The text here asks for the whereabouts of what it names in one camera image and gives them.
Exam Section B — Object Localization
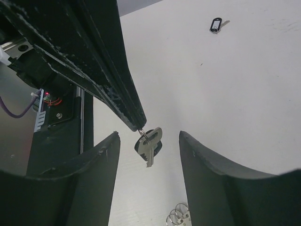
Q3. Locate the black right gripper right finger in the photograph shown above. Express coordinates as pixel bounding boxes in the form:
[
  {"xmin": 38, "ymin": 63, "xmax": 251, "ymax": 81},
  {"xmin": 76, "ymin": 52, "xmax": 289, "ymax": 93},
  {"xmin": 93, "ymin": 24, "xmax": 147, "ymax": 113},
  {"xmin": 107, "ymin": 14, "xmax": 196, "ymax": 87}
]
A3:
[{"xmin": 179, "ymin": 131, "xmax": 301, "ymax": 226}]

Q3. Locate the left white cable duct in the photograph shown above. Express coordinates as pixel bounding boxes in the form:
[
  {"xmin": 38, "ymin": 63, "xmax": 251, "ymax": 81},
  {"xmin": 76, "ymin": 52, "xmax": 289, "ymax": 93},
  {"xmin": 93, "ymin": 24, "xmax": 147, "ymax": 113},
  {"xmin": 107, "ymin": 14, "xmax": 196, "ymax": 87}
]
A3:
[{"xmin": 32, "ymin": 89, "xmax": 46, "ymax": 133}]

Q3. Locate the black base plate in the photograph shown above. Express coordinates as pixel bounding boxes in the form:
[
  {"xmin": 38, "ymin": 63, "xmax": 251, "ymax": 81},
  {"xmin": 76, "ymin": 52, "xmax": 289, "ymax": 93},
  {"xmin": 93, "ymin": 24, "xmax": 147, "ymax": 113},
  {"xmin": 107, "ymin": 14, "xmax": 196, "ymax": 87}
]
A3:
[{"xmin": 26, "ymin": 86, "xmax": 94, "ymax": 176}]

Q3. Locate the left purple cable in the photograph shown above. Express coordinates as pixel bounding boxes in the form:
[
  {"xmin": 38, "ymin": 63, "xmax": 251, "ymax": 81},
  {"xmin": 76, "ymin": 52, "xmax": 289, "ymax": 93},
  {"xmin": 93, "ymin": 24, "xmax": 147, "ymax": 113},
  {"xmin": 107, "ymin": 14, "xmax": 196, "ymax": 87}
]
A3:
[{"xmin": 0, "ymin": 93, "xmax": 40, "ymax": 118}]

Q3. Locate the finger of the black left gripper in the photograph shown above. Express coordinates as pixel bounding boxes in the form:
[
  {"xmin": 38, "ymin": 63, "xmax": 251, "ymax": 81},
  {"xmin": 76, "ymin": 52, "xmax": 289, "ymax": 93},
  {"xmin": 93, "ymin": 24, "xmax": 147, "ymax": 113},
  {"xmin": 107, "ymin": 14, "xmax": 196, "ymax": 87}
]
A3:
[{"xmin": 0, "ymin": 0, "xmax": 147, "ymax": 131}]

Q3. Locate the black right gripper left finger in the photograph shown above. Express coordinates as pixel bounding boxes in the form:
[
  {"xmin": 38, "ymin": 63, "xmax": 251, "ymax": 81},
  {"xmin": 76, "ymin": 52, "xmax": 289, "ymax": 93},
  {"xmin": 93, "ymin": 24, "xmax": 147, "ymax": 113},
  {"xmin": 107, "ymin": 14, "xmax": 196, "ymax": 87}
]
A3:
[{"xmin": 0, "ymin": 132, "xmax": 120, "ymax": 226}]

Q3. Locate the black tag silver key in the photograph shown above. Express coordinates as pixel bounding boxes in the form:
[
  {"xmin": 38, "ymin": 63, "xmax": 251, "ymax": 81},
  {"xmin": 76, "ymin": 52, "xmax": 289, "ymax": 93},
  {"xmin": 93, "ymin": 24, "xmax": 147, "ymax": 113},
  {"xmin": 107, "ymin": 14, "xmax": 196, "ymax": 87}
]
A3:
[{"xmin": 134, "ymin": 127, "xmax": 163, "ymax": 168}]

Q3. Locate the metal disc with key rings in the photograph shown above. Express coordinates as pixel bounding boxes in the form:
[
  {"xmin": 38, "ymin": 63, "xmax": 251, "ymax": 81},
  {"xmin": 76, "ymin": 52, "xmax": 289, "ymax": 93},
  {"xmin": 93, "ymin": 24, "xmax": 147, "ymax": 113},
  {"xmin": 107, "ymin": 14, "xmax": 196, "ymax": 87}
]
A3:
[{"xmin": 166, "ymin": 203, "xmax": 192, "ymax": 226}]

